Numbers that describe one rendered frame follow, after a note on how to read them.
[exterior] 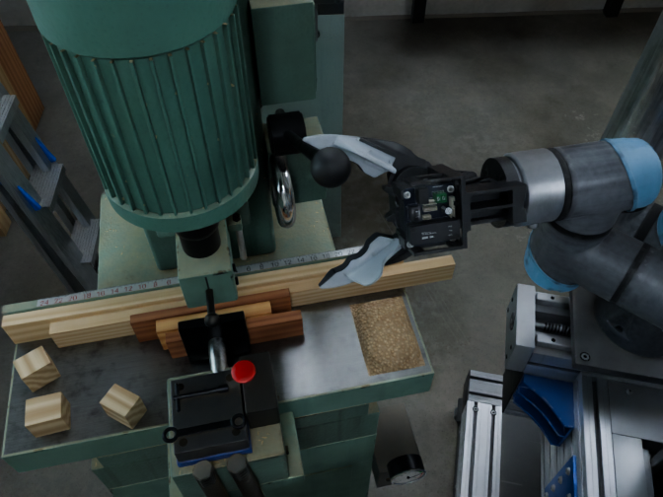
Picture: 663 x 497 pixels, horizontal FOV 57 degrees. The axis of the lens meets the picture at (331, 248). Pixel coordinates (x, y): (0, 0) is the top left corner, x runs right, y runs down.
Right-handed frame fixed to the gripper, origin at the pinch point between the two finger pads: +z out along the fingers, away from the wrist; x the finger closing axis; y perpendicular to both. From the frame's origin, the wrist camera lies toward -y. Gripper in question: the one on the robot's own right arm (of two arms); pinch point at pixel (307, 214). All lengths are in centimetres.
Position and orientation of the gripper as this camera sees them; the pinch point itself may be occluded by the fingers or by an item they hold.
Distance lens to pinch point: 61.1
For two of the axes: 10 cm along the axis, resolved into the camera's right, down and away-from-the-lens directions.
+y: 1.7, 3.0, -9.4
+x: 1.0, 9.4, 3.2
